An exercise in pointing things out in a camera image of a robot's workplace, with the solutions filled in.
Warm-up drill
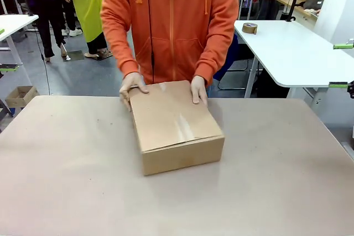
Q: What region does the brown cardboard box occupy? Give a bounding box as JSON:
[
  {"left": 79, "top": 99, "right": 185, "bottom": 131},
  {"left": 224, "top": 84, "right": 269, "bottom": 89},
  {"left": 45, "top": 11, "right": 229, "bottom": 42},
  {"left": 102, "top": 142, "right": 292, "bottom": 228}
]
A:
[{"left": 129, "top": 80, "right": 225, "bottom": 176}]

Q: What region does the person's right forearm orange sleeve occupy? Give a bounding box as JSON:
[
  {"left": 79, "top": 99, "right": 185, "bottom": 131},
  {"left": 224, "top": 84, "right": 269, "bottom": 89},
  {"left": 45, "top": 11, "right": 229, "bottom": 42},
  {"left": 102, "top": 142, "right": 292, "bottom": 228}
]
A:
[{"left": 106, "top": 23, "right": 140, "bottom": 78}]

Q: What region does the person's left forearm orange sleeve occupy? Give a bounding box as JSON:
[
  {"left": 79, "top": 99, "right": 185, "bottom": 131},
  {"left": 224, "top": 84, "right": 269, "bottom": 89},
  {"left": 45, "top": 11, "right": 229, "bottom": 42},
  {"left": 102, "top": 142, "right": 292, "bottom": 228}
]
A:
[{"left": 196, "top": 23, "right": 237, "bottom": 85}]

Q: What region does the small open cardboard box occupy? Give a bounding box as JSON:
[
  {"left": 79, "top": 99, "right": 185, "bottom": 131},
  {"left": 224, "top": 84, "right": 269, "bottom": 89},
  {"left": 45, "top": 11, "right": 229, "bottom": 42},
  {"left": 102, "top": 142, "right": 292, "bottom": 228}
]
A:
[{"left": 4, "top": 85, "right": 39, "bottom": 108}]

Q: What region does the person's right hand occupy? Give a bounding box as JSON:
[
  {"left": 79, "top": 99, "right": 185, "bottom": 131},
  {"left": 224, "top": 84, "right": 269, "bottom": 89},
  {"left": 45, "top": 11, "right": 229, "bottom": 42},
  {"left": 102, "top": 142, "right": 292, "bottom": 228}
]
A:
[{"left": 119, "top": 72, "right": 149, "bottom": 112}]

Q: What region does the person's left hand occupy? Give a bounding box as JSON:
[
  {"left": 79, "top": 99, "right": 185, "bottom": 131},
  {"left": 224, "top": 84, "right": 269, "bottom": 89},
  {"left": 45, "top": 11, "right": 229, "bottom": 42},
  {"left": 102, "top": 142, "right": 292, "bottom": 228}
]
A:
[{"left": 190, "top": 75, "right": 209, "bottom": 106}]

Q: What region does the small white table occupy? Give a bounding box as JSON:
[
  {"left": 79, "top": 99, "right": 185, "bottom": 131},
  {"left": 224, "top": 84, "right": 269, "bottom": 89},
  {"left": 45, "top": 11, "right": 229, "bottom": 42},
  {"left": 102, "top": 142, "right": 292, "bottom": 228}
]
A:
[{"left": 0, "top": 14, "right": 39, "bottom": 98}]

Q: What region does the large white table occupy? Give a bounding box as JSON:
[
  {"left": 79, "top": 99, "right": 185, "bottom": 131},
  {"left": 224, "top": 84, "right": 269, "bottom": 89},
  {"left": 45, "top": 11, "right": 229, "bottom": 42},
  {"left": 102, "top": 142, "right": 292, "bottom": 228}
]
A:
[{"left": 233, "top": 19, "right": 354, "bottom": 99}]

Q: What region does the wooden background table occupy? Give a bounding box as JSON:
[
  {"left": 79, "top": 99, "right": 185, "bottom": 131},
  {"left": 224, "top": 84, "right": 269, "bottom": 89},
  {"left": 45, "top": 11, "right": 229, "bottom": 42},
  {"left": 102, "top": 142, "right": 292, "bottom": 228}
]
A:
[{"left": 276, "top": 0, "right": 323, "bottom": 23}]

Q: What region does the mannequin in yellow apron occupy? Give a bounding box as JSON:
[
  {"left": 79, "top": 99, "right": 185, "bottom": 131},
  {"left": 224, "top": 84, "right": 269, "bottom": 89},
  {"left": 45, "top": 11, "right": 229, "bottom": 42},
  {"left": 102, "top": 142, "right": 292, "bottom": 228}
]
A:
[{"left": 63, "top": 0, "right": 113, "bottom": 60}]

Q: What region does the brown packing tape roll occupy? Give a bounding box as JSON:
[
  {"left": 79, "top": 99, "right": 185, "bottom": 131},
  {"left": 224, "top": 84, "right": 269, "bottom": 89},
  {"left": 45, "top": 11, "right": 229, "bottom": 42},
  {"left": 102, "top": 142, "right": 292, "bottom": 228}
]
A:
[{"left": 242, "top": 22, "right": 258, "bottom": 35}]

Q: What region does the blue chair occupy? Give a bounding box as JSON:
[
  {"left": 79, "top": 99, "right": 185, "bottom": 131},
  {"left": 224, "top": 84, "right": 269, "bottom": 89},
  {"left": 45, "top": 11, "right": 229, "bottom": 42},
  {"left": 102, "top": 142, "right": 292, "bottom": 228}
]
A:
[{"left": 212, "top": 33, "right": 257, "bottom": 91}]

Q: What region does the person in orange hoodie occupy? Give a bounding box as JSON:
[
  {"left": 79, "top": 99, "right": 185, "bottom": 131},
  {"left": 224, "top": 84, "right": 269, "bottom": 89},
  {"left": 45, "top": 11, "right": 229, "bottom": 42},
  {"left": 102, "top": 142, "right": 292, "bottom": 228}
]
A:
[{"left": 100, "top": 0, "right": 240, "bottom": 98}]

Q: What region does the thin black hanging cable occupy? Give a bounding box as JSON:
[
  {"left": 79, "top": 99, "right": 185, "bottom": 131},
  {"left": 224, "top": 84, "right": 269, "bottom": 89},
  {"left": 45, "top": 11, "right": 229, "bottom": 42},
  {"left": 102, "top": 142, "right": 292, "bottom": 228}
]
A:
[{"left": 145, "top": 0, "right": 155, "bottom": 85}]

